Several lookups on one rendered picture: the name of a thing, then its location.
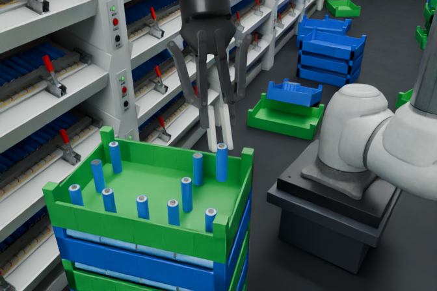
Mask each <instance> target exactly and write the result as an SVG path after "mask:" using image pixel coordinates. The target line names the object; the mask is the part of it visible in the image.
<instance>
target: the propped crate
mask: <svg viewBox="0 0 437 291"><path fill-rule="evenodd" d="M282 86H283V84H277V85H274V82H272V81H269V88H268V92H267V99H272V100H276V101H283V102H286V103H292V104H296V105H302V106H306V107H310V106H312V105H314V104H315V103H317V102H319V101H320V100H321V95H322V91H323V85H321V84H320V85H319V87H318V89H315V88H308V87H304V86H300V89H299V92H294V91H290V90H283V89H282Z"/></svg>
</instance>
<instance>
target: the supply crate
mask: <svg viewBox="0 0 437 291"><path fill-rule="evenodd" d="M100 136H101V142H100V143H99V145H98V146H97V147H96V148H95V149H94V150H93V151H92V152H91V153H90V154H89V155H88V156H87V157H86V158H85V159H84V161H82V163H80V165H78V167H76V169H74V170H73V171H72V172H71V174H70V175H69V176H68V177H67V178H66V179H65V180H64V181H63V182H62V183H61V184H59V183H55V182H51V181H48V182H47V183H46V184H45V185H44V186H43V187H42V191H43V195H44V199H45V202H46V206H47V210H48V212H49V217H50V220H51V224H52V225H53V226H57V227H62V228H65V229H71V230H74V231H80V232H83V233H88V234H94V235H98V236H103V237H106V238H112V239H115V240H120V241H124V242H129V243H132V244H138V245H142V246H147V247H152V248H155V249H161V250H165V251H170V252H173V253H179V254H182V255H188V256H191V257H196V258H200V259H205V260H211V261H214V262H219V263H223V264H225V263H226V261H227V258H228V255H229V253H230V249H231V247H232V244H233V240H234V238H235V234H236V232H237V228H238V226H239V222H240V220H241V216H242V214H243V211H244V208H245V205H246V201H247V199H248V195H249V193H250V189H251V187H252V181H253V169H254V149H252V148H247V147H244V148H243V150H242V153H241V158H239V157H232V156H228V178H227V180H226V181H224V182H219V181H217V180H216V154H215V153H208V152H203V151H195V150H191V149H183V148H178V147H170V146H166V145H159V144H151V143H146V142H139V141H134V140H126V139H122V138H115V137H114V130H113V127H108V126H104V127H103V128H102V129H101V130H100ZM111 142H118V144H119V149H120V158H121V162H122V172H120V173H114V172H113V167H112V162H111V155H110V151H109V143H111ZM195 153H201V154H203V175H204V183H203V185H201V186H196V185H195V184H194V177H193V161H192V156H193V154H195ZM96 159H99V160H101V163H102V168H103V174H104V179H105V186H106V188H112V189H113V192H114V199H115V203H116V211H117V213H113V212H107V211H105V207H104V204H103V197H102V193H97V192H96V187H95V184H94V178H93V174H92V167H91V162H92V161H93V160H96ZM184 177H190V178H191V179H192V205H193V210H192V211H190V212H185V211H183V209H182V197H181V179H182V178H184ZM73 184H78V185H80V187H81V193H82V197H83V202H84V205H85V206H84V207H83V206H79V205H73V204H72V201H71V198H70V193H69V190H68V189H69V187H70V186H71V185H73ZM140 195H145V196H147V197H148V206H149V213H150V220H146V219H142V218H138V212H137V203H136V198H137V197H138V196H140ZM171 199H176V200H178V202H179V219H180V226H177V225H170V224H168V211H167V202H168V201H169V200H171ZM208 208H214V209H216V210H217V214H216V216H215V219H214V220H213V233H209V232H206V231H205V210H206V209H208Z"/></svg>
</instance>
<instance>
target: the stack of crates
mask: <svg viewBox="0 0 437 291"><path fill-rule="evenodd" d="M365 40H366V35H362V39H359V38H353V37H348V36H342V35H337V34H330V33H327V32H320V31H317V27H313V30H312V32H311V33H309V34H308V35H307V36H304V35H301V36H300V43H299V51H298V62H297V74H296V77H300V78H303V79H308V80H312V81H317V82H321V83H325V84H330V85H333V86H338V87H343V86H345V85H347V84H352V83H353V82H354V81H355V80H356V79H357V78H358V77H359V74H360V67H361V63H362V57H363V53H364V47H365Z"/></svg>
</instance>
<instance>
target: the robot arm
mask: <svg viewBox="0 0 437 291"><path fill-rule="evenodd" d="M179 6H180V12H181V29H180V31H179V36H177V37H176V38H174V39H173V40H170V41H168V42H167V44H166V48H167V50H168V51H169V53H170V54H171V55H172V57H173V59H174V63H175V65H176V69H177V73H178V77H179V81H180V83H181V87H182V90H183V94H184V97H185V101H186V103H187V104H190V105H194V106H197V107H198V111H199V118H200V126H201V128H202V129H207V137H208V145H209V150H211V151H212V152H217V139H216V131H215V117H214V110H213V106H211V105H208V93H207V55H208V54H210V55H214V58H215V61H216V65H217V71H218V77H219V82H220V88H221V92H222V99H223V102H224V103H221V104H220V105H219V110H220V119H221V125H222V135H223V140H224V144H227V146H228V149H229V150H232V149H233V142H232V132H231V126H230V125H235V123H236V117H235V107H234V104H235V102H236V101H238V100H240V99H242V98H244V97H245V89H246V66H247V54H248V47H249V45H250V43H251V40H252V35H251V34H244V33H242V32H240V31H238V30H236V26H235V24H234V23H233V21H232V12H231V6H230V0H179ZM233 37H234V39H235V42H234V43H235V45H236V46H237V49H236V53H235V75H234V88H233V89H232V82H231V79H230V72H229V67H228V61H227V57H228V56H227V52H226V49H227V47H228V46H229V44H230V42H231V40H232V38H233ZM183 41H184V42H185V43H186V44H187V46H188V47H189V48H190V49H191V50H192V51H193V53H194V54H195V62H196V86H197V97H195V96H194V91H193V89H192V84H191V80H190V77H189V73H188V71H187V67H186V63H185V59H184V57H183V54H182V52H181V51H182V50H183V44H182V43H183ZM301 176H302V177H304V178H307V179H312V180H314V181H317V182H318V183H321V184H324V185H326V186H328V187H331V188H333V189H335V190H337V191H340V192H342V193H344V194H346V195H348V196H349V197H351V198H353V199H356V200H359V199H361V198H362V194H363V192H364V191H365V190H366V189H367V188H368V187H369V185H370V184H371V183H372V182H373V181H374V180H375V179H376V178H377V177H380V178H382V179H384V180H385V181H387V182H389V183H390V184H392V185H394V186H396V187H397V188H400V189H401V190H404V191H405V192H408V193H410V194H412V195H415V196H418V197H422V198H425V199H429V200H434V201H437V6H436V10H435V13H434V17H433V20H432V24H431V27H430V31H429V35H428V38H427V43H426V45H425V50H424V52H423V56H422V59H421V64H420V67H419V71H418V73H417V78H416V82H415V85H414V89H413V92H412V96H411V99H410V102H407V103H406V104H404V105H403V106H401V107H399V108H398V109H397V110H396V111H395V114H394V113H393V112H392V111H391V110H390V109H388V102H387V100H386V98H385V97H384V95H383V94H382V93H381V92H380V91H378V90H377V89H376V88H375V87H373V86H370V85H367V84H347V85H345V86H343V87H342V88H340V89H339V91H338V92H336V93H335V94H334V95H333V97H332V98H331V100H330V102H329V104H328V106H327V108H326V110H325V113H324V116H323V122H322V125H321V132H320V136H319V150H318V154H317V158H316V160H315V161H314V162H313V163H312V164H310V165H309V166H308V167H306V168H303V169H302V170H301Z"/></svg>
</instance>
